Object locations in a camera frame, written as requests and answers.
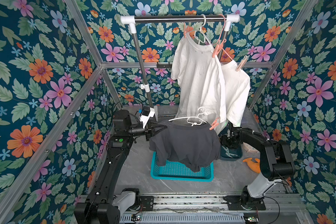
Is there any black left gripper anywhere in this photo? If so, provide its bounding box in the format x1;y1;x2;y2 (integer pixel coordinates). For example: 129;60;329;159
124;121;164;143

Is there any pink clothespin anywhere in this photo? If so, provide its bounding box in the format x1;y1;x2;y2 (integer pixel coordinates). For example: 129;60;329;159
212;39;226;58
183;23;189;38
210;117;220;130

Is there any dark grey t-shirt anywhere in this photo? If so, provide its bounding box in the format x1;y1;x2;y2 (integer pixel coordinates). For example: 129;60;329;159
149;120;221;172

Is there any white plastic hanger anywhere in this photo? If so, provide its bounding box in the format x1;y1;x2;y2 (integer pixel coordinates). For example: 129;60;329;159
189;15;211;46
169;106;207;127

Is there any plain white t-shirt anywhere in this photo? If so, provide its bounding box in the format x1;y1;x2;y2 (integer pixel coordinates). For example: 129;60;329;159
171;35;228;134

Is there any white printed t-shirt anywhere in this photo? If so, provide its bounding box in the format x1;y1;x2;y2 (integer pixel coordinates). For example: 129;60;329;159
221;61;251;127

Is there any beige clothespin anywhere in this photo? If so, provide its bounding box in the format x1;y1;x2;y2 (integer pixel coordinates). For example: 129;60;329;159
236;55;249;71

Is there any pink wire hanger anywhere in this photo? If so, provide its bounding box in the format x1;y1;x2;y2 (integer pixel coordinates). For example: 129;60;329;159
216;14;240;61

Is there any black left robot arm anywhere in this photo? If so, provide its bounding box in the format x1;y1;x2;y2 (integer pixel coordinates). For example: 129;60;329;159
74;106;166;224

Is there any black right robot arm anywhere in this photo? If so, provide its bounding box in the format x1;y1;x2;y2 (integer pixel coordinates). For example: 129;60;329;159
220;124;296;210

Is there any teal clothespin tray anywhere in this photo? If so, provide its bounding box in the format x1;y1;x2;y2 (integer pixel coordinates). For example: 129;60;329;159
217;127;243;161

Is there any orange plush toy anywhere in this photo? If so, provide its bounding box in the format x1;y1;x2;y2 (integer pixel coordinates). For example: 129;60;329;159
243;157;261;174

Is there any teal laundry basket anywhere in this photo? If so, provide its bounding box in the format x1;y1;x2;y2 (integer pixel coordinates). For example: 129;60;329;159
150;152;214;182

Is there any white steel clothes rack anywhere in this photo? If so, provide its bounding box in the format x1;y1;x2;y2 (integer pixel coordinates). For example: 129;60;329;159
120;14;240;108

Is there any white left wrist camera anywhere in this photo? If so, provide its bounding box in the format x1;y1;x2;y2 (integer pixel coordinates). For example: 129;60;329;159
140;105;155;128

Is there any black wall hook rail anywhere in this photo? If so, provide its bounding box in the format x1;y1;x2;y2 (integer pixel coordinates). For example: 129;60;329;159
156;62;172;69

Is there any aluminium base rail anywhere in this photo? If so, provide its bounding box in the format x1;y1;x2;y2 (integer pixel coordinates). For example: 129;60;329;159
72;193;314;224

